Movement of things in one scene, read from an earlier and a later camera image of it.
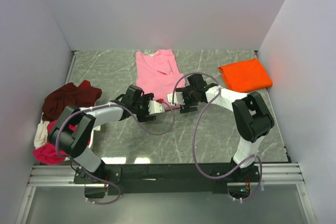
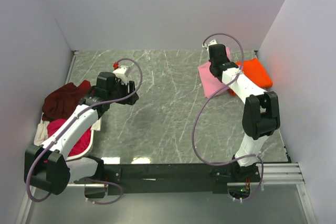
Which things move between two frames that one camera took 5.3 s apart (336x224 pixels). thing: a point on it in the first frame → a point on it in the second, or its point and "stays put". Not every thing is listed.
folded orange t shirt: x=245 y=76 stays put
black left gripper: x=145 y=107 → x=128 y=94
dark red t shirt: x=56 y=102 stays put
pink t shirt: x=156 y=73 → x=211 y=83
